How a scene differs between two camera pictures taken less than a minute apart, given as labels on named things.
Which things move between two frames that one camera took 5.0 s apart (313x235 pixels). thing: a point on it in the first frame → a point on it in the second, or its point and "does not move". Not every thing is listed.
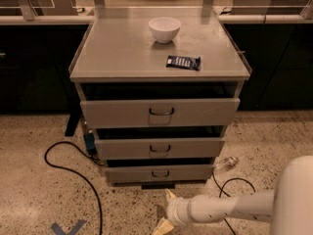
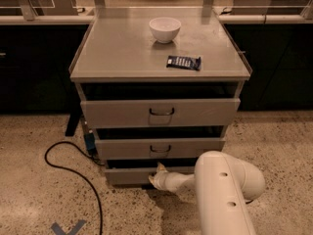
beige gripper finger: (162, 227) → (152, 179)
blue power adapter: (90, 143) does not move
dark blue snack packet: (187, 62) does not move
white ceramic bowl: (164, 28) does not move
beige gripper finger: (169, 196) → (160, 167)
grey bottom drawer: (133, 173) does not move
